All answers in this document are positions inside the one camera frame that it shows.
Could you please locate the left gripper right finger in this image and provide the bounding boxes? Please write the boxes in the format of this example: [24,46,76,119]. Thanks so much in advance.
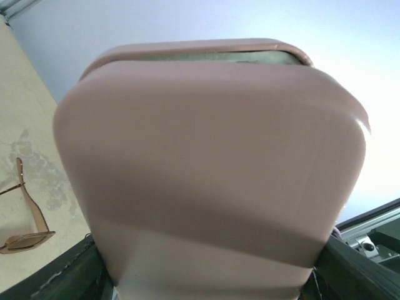
[307,235,399,299]

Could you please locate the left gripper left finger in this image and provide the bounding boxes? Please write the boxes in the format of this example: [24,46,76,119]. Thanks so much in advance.
[29,232,115,300]

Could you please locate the pink glasses case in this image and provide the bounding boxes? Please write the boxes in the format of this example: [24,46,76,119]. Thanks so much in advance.
[53,39,370,299]

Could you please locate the brown rectangular sunglasses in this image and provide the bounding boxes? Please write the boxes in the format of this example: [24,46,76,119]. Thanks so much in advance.
[1,157,56,254]

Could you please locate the aluminium rail frame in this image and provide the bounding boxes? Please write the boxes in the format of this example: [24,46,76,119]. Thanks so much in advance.
[336,199,399,273]

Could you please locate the left corner aluminium post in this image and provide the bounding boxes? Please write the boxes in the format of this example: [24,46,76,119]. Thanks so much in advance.
[1,0,29,22]

